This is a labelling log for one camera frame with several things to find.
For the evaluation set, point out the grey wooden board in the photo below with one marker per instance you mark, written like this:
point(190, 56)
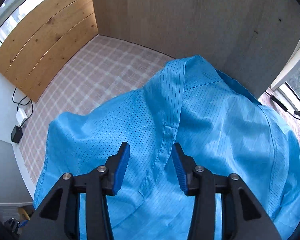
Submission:
point(190, 17)

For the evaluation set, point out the white power adapter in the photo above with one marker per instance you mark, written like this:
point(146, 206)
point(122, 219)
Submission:
point(21, 117)

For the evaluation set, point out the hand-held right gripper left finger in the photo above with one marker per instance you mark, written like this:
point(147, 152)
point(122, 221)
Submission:
point(121, 170)

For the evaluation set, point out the white framed window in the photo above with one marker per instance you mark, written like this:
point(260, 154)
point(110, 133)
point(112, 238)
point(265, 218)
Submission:
point(290, 65)
point(27, 2)

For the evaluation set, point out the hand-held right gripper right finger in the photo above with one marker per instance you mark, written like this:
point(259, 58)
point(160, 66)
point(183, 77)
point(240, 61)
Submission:
point(180, 170)

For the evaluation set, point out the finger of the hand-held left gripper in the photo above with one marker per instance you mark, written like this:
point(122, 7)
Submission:
point(12, 225)

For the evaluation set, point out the pine wood panel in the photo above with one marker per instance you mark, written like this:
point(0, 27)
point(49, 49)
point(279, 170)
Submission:
point(45, 37)

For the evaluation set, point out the black power adapter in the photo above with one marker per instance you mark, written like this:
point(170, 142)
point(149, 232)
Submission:
point(16, 135)

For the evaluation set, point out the blue striped jacket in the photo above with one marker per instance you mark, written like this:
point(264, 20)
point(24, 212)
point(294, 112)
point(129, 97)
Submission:
point(215, 130)

